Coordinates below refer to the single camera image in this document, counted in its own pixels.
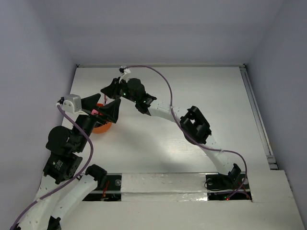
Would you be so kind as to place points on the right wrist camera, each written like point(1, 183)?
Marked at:
point(125, 71)

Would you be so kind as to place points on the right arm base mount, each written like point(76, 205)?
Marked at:
point(233, 186)

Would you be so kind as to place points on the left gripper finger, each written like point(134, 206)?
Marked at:
point(110, 112)
point(90, 103)

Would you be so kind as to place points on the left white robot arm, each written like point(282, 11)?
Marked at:
point(68, 177)

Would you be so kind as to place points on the orange pen holder cup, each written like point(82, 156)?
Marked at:
point(101, 128)

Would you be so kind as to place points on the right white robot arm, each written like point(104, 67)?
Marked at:
point(191, 121)

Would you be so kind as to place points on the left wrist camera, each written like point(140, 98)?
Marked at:
point(71, 103)

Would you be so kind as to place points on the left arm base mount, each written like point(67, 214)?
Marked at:
point(110, 192)

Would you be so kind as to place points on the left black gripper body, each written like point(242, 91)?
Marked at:
point(87, 121)

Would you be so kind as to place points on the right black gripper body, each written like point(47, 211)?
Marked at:
point(121, 89)

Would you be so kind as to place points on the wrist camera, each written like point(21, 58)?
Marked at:
point(125, 71)
point(71, 103)

